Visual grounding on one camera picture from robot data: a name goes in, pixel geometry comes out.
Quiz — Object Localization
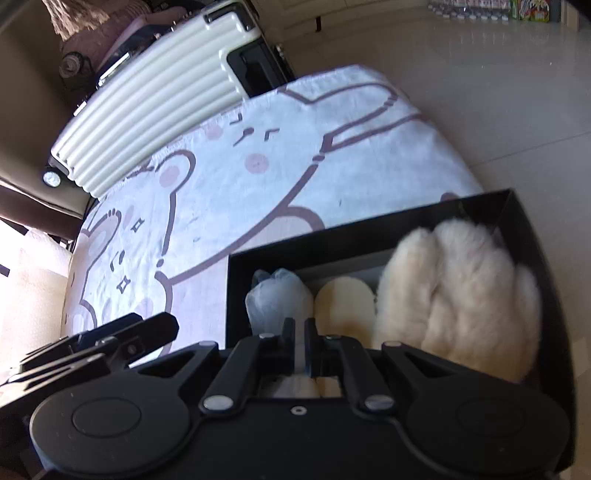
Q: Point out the pack of water bottles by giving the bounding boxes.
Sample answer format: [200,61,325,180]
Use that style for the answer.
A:
[427,0,513,21]

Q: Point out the brown curtain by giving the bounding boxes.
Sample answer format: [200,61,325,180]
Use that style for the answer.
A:
[0,182,88,241]

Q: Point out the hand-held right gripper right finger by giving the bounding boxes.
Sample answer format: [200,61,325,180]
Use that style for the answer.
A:
[307,318,455,411]

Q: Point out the cream padded board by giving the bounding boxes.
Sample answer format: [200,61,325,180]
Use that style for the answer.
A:
[0,231,75,384]

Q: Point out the pink bag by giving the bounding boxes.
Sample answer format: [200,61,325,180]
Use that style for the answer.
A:
[58,0,155,93]

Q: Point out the printed bear blanket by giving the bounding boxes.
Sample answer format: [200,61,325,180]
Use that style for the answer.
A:
[65,65,483,352]

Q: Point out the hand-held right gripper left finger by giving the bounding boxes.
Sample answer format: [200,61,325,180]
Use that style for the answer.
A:
[159,318,296,411]

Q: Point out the beige plush toy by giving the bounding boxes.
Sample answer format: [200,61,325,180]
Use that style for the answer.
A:
[373,219,542,384]

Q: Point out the white ribbed suitcase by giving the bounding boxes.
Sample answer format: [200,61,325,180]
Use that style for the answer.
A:
[44,0,296,199]

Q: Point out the hanging beige fringed cloth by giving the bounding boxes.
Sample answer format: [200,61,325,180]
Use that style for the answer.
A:
[41,0,112,40]

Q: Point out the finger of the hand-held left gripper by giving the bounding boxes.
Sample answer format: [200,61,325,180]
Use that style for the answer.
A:
[95,312,180,367]
[21,313,144,365]

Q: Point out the white gauze roll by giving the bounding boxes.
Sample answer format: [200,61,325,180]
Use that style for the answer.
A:
[245,269,319,398]

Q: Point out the colourful carton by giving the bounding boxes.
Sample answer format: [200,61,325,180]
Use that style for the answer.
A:
[510,0,550,21]

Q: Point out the wooden block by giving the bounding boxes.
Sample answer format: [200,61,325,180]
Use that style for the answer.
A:
[314,277,377,347]

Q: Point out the black cardboard box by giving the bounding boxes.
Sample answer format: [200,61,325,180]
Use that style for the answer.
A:
[225,188,578,472]

